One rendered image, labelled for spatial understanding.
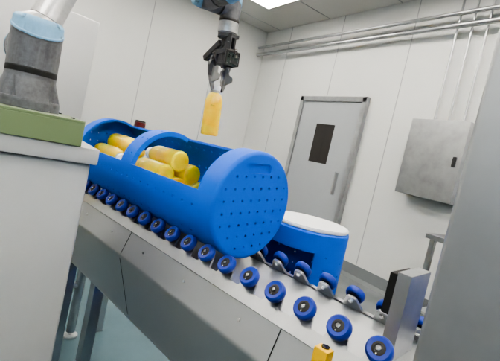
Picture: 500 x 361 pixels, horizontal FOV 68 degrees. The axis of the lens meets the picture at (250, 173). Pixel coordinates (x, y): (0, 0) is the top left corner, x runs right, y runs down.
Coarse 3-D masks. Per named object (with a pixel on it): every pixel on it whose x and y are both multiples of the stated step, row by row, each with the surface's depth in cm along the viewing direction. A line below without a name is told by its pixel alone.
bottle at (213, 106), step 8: (208, 96) 141; (216, 96) 140; (208, 104) 140; (216, 104) 140; (208, 112) 140; (216, 112) 141; (208, 120) 141; (216, 120) 141; (208, 128) 141; (216, 128) 142
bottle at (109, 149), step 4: (96, 144) 144; (100, 144) 143; (104, 144) 142; (108, 144) 142; (96, 148) 142; (100, 148) 140; (104, 148) 139; (108, 148) 137; (112, 148) 136; (116, 148) 137; (100, 152) 139; (104, 152) 137; (108, 152) 136; (112, 152) 135; (116, 152) 135; (120, 152) 136; (112, 156) 134
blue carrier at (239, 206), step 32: (96, 128) 148; (128, 128) 158; (128, 160) 114; (192, 160) 134; (224, 160) 90; (256, 160) 92; (128, 192) 115; (160, 192) 100; (192, 192) 90; (224, 192) 86; (256, 192) 94; (192, 224) 92; (224, 224) 88; (256, 224) 97
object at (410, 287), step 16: (400, 272) 63; (416, 272) 66; (400, 288) 63; (416, 288) 65; (384, 304) 65; (400, 304) 63; (416, 304) 67; (400, 320) 63; (416, 320) 69; (400, 336) 64; (400, 352) 66
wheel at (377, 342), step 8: (376, 336) 60; (384, 336) 60; (368, 344) 60; (376, 344) 59; (384, 344) 59; (368, 352) 59; (376, 352) 58; (384, 352) 58; (392, 352) 58; (376, 360) 58; (384, 360) 57
